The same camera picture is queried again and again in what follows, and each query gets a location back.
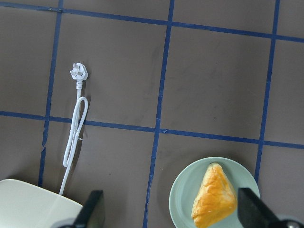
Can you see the triangular bread on plate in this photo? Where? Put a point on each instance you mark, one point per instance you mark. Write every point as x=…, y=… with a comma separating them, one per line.
x=216, y=198

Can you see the green plate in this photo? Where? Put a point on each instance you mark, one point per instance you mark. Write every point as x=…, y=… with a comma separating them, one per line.
x=187, y=184

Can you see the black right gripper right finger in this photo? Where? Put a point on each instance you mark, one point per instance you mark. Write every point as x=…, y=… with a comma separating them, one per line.
x=254, y=213

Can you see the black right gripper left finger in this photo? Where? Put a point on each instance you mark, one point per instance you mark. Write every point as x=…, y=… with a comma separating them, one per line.
x=89, y=215

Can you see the white toaster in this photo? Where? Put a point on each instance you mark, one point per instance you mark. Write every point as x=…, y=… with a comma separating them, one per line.
x=23, y=205

